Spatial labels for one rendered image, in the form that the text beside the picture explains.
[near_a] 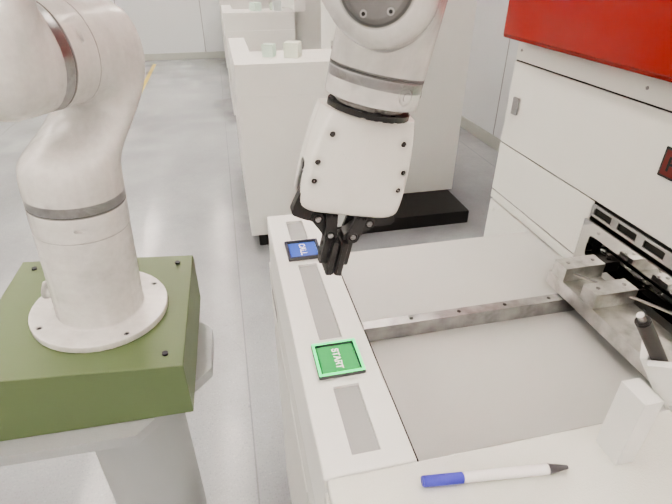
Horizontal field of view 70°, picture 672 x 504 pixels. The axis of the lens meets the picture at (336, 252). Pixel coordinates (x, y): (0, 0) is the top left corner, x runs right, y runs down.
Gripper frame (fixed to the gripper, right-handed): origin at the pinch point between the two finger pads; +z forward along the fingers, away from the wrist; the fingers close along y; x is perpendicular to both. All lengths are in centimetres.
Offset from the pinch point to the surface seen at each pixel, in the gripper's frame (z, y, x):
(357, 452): 15.6, -2.9, 12.6
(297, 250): 14.8, -2.6, -25.7
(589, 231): 7, -60, -27
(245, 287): 111, -13, -154
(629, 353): 15, -50, -1
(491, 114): 41, -221, -324
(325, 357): 14.9, -2.2, -0.3
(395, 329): 23.9, -19.8, -16.9
